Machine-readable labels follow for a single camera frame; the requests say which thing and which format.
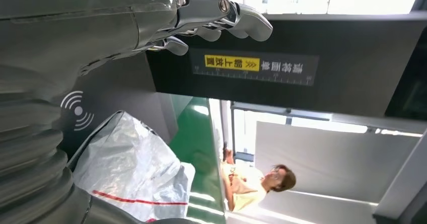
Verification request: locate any green conveyor belt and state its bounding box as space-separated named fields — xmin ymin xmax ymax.
xmin=168 ymin=97 xmax=232 ymax=224

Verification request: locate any white partition panel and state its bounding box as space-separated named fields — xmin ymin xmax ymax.
xmin=255 ymin=120 xmax=421 ymax=205

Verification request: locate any grey-white courier mailer package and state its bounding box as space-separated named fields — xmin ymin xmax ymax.
xmin=68 ymin=110 xmax=196 ymax=223

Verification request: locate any grey pillar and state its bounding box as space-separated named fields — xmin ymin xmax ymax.
xmin=373 ymin=129 xmax=427 ymax=224

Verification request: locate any black scanner machine column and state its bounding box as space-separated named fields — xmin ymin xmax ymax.
xmin=146 ymin=11 xmax=427 ymax=119

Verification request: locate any person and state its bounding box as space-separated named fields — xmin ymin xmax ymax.
xmin=220 ymin=149 xmax=297 ymax=213

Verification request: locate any black scanner machine base plate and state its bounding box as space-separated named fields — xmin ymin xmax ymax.
xmin=51 ymin=50 xmax=179 ymax=172

